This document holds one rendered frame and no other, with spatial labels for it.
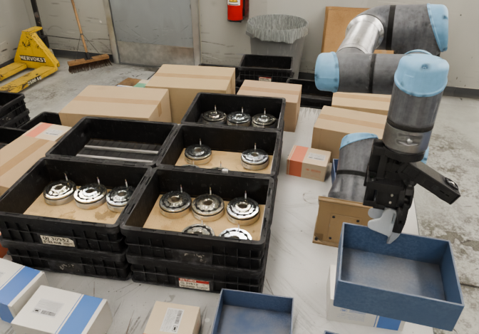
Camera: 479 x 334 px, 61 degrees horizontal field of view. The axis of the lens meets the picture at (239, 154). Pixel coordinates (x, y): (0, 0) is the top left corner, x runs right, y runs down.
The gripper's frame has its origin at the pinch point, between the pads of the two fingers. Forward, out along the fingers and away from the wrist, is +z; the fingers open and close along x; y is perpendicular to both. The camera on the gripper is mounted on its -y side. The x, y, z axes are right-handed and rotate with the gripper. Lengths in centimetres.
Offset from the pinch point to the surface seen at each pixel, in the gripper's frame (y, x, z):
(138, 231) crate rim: 61, -6, 19
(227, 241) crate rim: 37.0, -9.2, 18.5
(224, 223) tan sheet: 44, -26, 27
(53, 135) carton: 127, -54, 23
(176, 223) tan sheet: 58, -22, 27
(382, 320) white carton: -5.0, -12.7, 37.6
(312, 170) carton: 22, -75, 32
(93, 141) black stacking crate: 111, -58, 25
